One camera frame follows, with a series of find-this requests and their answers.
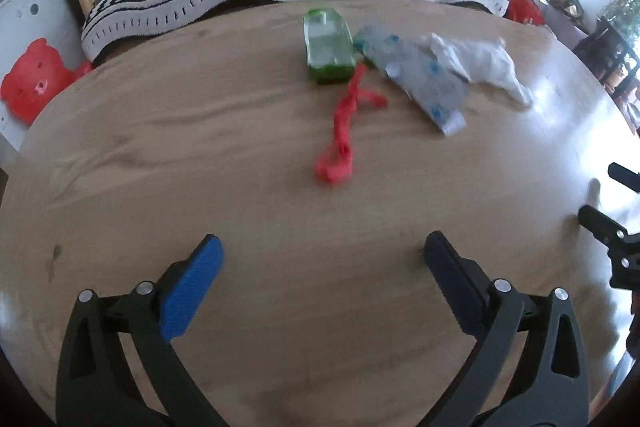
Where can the red net bag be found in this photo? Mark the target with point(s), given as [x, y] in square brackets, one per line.
[345, 117]

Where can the white plastic bag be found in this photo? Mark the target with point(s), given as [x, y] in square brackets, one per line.
[485, 62]

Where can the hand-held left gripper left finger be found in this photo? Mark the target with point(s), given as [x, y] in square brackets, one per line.
[192, 292]

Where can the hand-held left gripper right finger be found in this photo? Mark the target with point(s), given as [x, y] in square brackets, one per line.
[452, 282]

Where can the black wooden chair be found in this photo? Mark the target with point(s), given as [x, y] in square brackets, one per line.
[607, 47]

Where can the green plastic box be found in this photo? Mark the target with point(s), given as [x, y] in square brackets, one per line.
[327, 47]

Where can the green plant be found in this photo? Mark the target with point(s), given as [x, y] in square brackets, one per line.
[622, 7]

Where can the red bear stool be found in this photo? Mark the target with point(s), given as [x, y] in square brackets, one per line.
[35, 77]

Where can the white cabinet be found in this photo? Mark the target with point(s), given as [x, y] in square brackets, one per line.
[30, 12]

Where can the silver blister pack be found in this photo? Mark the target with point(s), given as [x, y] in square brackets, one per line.
[425, 82]

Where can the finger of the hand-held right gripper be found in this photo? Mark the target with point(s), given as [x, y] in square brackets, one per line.
[625, 177]
[607, 227]

